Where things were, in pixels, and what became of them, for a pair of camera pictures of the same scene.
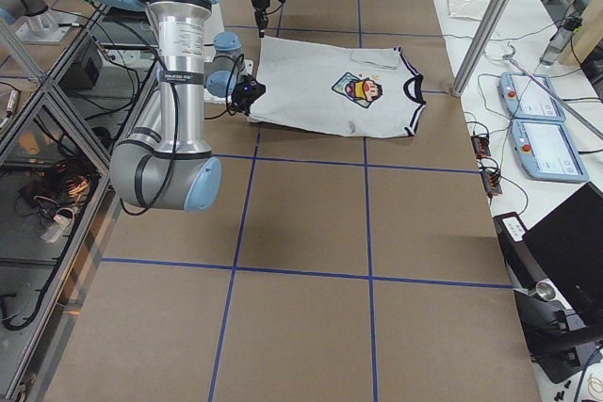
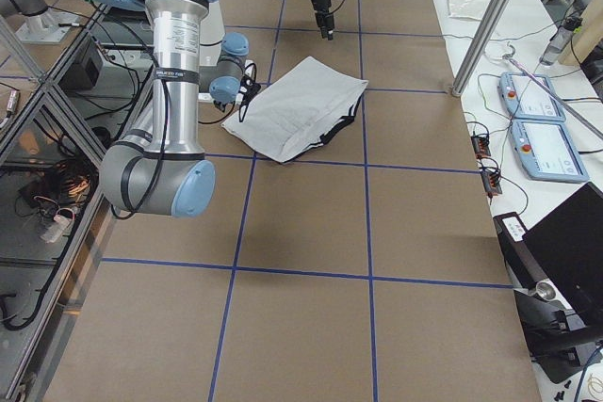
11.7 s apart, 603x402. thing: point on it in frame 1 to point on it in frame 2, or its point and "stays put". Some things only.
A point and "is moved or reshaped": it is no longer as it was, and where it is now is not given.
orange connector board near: x=492 y=183 stays put
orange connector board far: x=480 y=146 stays put
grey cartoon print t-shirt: x=335 y=90 is moved or reshaped
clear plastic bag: x=467 y=0 stays put
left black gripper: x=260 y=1 to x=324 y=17
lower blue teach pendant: x=546 y=152 stays put
